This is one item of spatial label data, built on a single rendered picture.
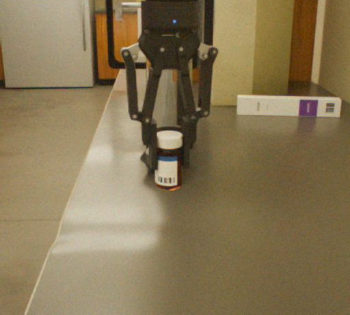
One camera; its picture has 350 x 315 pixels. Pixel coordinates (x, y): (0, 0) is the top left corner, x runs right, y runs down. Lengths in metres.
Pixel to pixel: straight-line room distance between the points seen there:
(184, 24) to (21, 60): 5.88
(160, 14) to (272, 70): 0.84
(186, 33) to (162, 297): 0.34
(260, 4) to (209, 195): 0.70
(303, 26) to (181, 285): 1.32
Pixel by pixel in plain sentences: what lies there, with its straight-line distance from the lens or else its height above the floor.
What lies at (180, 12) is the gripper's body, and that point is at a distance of 0.62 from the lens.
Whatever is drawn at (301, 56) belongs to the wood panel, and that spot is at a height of 1.03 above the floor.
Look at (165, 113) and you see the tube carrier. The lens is 0.93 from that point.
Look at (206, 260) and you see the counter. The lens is 0.60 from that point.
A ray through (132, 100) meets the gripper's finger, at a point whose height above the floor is 1.11.
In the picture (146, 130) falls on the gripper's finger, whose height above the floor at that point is 1.06.
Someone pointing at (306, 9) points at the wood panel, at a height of 1.19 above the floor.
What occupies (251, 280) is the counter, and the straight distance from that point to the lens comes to 0.57.
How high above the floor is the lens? 1.26
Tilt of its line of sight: 18 degrees down
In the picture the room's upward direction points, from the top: straight up
